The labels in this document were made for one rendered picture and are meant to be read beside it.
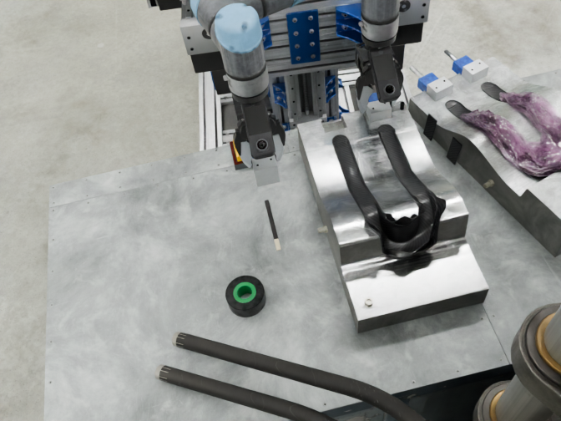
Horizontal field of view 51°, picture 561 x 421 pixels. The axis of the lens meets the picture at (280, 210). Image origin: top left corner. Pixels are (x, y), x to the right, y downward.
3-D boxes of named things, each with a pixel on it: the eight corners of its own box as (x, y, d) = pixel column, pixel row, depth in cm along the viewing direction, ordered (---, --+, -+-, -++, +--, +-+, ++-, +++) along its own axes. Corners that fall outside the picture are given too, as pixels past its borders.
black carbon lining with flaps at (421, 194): (328, 143, 136) (326, 114, 128) (395, 128, 137) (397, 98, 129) (374, 270, 116) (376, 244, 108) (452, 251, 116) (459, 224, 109)
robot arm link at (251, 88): (270, 76, 103) (224, 86, 103) (273, 95, 107) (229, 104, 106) (262, 49, 107) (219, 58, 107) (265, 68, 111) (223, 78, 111)
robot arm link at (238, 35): (245, -8, 99) (267, 18, 95) (254, 44, 108) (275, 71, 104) (203, 9, 98) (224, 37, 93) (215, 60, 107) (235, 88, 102)
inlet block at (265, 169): (246, 143, 133) (243, 127, 129) (268, 139, 134) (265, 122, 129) (257, 187, 126) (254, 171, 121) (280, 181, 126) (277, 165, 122)
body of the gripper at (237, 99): (270, 108, 122) (264, 63, 112) (279, 138, 117) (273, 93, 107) (235, 116, 121) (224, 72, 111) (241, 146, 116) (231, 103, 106)
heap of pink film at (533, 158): (452, 119, 138) (457, 94, 131) (511, 88, 142) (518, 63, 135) (531, 193, 124) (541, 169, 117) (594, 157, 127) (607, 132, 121)
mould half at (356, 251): (299, 149, 145) (295, 110, 134) (401, 126, 146) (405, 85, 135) (357, 333, 116) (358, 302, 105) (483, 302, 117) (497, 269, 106)
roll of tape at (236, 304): (221, 310, 121) (218, 302, 119) (238, 277, 125) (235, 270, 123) (255, 322, 119) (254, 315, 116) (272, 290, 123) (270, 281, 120)
